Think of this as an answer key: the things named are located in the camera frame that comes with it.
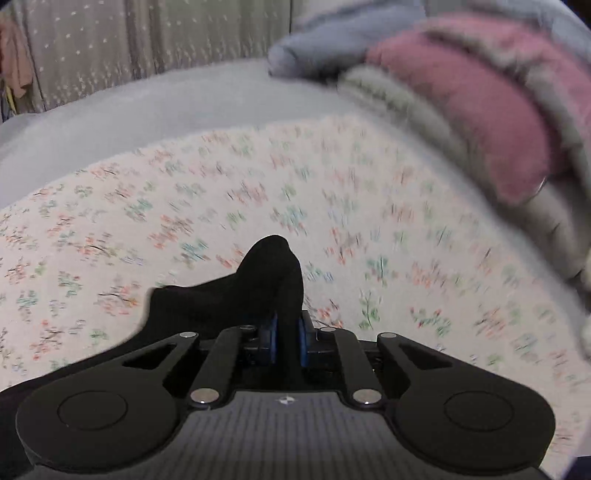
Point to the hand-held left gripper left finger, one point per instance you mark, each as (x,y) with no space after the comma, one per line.
(274,336)

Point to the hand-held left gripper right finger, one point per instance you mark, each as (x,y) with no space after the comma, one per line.
(302,342)

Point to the black pants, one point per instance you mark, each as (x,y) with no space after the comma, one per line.
(268,277)

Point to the floral print blanket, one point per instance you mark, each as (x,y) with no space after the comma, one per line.
(231,184)

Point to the grey bed sheet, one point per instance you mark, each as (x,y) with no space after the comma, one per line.
(161,106)

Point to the cream folded fluffy blanket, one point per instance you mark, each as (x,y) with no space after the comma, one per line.
(392,99)

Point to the pink and white blanket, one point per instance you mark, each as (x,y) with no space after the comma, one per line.
(475,110)

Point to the blue-grey cloth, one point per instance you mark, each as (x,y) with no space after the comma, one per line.
(323,46)

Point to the grey patterned curtain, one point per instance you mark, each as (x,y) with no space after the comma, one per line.
(138,41)

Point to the peach hanging cloth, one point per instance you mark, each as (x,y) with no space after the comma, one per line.
(16,60)

